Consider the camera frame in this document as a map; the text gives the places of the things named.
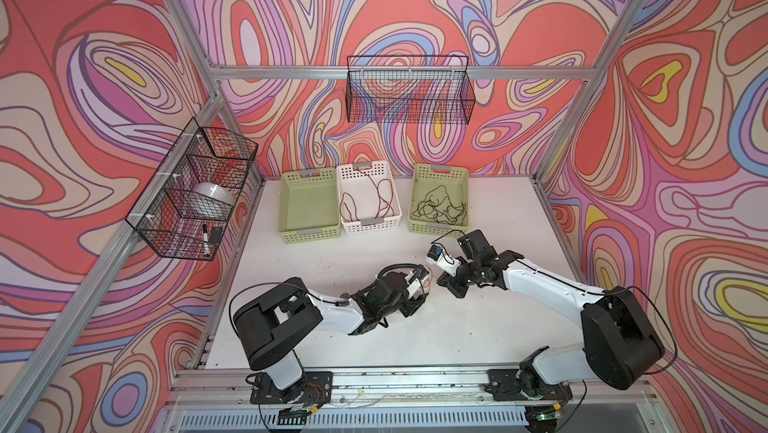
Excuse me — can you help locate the black cable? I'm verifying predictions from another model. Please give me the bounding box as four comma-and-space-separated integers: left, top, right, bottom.
413, 183, 466, 224
410, 189, 469, 227

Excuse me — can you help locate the red cable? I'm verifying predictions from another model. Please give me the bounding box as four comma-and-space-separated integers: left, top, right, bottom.
339, 173, 397, 227

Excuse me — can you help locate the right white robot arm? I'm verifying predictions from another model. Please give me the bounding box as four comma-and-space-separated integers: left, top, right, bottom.
426, 230, 666, 400

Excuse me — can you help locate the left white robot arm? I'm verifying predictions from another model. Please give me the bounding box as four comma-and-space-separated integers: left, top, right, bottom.
228, 263, 430, 393

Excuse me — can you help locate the right green perforated plastic basket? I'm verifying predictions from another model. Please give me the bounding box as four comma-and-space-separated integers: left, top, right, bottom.
408, 164, 470, 237

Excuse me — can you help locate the green perforated plastic basket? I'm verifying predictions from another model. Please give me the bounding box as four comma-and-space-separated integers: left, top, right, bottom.
278, 167, 342, 244
408, 164, 470, 237

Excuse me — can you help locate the white perforated plastic basket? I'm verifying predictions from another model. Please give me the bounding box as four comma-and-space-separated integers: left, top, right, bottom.
336, 160, 402, 234

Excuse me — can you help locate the left green perforated plastic basket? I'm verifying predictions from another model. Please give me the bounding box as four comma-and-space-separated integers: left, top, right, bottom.
278, 167, 342, 244

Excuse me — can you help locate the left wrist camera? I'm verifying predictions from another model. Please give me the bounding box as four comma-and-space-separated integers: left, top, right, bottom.
407, 265, 432, 299

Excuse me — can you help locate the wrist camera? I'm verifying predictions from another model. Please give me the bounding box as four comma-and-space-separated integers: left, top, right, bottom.
426, 243, 460, 276
407, 265, 432, 299

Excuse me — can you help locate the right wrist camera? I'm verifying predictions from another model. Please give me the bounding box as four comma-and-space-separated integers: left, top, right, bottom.
426, 243, 460, 276

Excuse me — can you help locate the back black wire wall basket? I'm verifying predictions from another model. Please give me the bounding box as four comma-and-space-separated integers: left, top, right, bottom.
345, 53, 476, 125

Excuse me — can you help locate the black wire wall basket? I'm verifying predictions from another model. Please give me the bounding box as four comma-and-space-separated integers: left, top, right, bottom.
125, 119, 258, 261
345, 53, 476, 125

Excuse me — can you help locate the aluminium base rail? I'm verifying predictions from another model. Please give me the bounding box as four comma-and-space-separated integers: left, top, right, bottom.
155, 365, 674, 432

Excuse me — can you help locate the left black wire wall basket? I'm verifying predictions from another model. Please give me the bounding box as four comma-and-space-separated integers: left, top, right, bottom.
125, 119, 258, 261

